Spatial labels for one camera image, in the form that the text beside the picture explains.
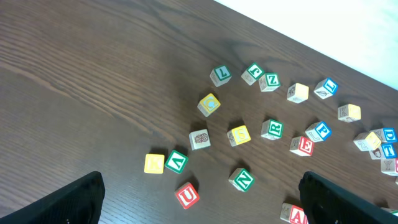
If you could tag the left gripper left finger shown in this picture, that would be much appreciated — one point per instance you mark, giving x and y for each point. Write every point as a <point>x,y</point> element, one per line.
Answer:
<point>78,202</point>

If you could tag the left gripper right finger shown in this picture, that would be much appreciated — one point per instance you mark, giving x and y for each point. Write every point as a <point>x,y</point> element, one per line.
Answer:
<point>325,202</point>

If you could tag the red A block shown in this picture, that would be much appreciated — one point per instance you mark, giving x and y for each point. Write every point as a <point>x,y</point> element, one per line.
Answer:
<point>293,214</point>

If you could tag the red E block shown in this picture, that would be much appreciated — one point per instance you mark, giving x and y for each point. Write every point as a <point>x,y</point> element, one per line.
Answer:
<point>302,146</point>

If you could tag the blue P block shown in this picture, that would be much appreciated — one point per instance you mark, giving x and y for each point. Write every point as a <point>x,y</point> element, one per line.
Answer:
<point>318,132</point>

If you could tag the yellow block centre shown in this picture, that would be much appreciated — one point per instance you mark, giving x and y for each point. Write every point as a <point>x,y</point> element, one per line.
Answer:
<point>368,141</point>

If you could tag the blue T block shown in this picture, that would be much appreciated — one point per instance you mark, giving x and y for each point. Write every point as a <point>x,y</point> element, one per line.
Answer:
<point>384,151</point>

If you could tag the yellow K block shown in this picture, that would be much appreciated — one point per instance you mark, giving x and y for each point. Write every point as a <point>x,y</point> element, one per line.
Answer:
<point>154,164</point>

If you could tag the green N block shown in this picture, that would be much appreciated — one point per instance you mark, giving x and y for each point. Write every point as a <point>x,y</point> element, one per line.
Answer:
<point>241,179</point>

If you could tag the green R block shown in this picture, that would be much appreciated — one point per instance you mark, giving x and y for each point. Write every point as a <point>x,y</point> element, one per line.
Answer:
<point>272,129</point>

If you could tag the blue D block centre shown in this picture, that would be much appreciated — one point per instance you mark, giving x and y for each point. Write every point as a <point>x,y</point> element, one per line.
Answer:
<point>386,134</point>

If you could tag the yellow O block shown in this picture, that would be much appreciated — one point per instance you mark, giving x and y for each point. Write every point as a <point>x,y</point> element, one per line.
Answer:
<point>349,113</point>

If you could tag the green V block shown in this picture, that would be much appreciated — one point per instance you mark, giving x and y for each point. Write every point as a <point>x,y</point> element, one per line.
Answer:
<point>176,162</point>

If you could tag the red U block left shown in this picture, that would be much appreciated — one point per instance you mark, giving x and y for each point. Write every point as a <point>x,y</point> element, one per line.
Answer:
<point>187,195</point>

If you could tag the yellow tilted block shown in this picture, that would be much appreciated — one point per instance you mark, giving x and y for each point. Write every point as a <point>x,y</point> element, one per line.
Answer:
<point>238,135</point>

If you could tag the yellow S block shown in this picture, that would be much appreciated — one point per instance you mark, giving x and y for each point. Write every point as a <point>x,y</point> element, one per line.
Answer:
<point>298,93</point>

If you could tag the blue L block top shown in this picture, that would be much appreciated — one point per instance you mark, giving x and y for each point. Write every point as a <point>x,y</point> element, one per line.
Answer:
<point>326,88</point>

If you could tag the green Z block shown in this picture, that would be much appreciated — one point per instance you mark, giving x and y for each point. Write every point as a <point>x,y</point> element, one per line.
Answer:
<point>269,82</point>

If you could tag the pineapple picture block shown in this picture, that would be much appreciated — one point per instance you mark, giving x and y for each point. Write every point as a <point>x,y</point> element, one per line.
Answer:
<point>199,139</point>

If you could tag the green J block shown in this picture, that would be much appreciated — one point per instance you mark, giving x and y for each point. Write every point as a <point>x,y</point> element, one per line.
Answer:
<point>252,73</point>

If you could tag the yellow C block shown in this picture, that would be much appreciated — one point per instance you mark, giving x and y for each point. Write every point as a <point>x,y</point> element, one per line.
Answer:
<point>208,104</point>

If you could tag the green L block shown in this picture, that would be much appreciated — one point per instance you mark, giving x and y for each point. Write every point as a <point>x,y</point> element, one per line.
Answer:
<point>220,75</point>

